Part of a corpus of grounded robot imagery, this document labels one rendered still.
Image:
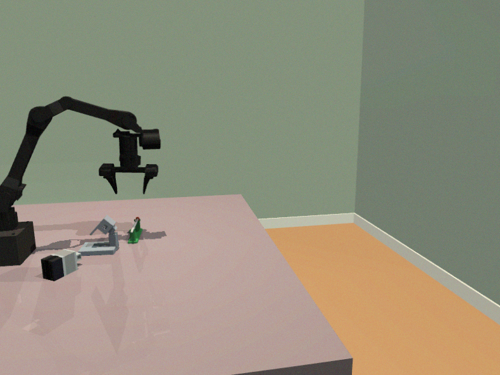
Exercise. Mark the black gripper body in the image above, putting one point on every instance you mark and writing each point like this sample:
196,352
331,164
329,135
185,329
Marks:
129,164

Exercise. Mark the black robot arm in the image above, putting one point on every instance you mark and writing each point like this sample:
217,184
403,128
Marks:
38,119

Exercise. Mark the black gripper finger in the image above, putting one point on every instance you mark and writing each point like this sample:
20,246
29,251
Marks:
146,180
112,181

